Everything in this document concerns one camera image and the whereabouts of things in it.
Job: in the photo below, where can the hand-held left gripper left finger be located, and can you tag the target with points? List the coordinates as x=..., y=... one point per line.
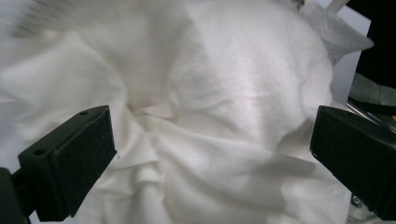
x=68, y=168

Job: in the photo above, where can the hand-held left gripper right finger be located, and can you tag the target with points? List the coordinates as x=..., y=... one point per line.
x=358, y=155

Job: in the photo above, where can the white cloth garment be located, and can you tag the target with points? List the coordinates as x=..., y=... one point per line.
x=218, y=77

